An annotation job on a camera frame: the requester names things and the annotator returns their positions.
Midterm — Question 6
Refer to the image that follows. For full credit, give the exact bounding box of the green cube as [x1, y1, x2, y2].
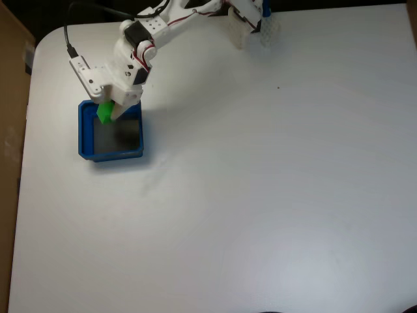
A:
[96, 102, 115, 125]

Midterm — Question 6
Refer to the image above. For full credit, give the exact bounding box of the black usb cable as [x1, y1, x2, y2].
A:
[63, 1, 139, 59]

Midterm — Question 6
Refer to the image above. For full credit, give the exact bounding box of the brown cardboard panel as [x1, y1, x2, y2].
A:
[0, 0, 36, 313]

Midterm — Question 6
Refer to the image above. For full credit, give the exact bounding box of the blue plastic box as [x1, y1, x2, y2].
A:
[77, 100, 145, 164]

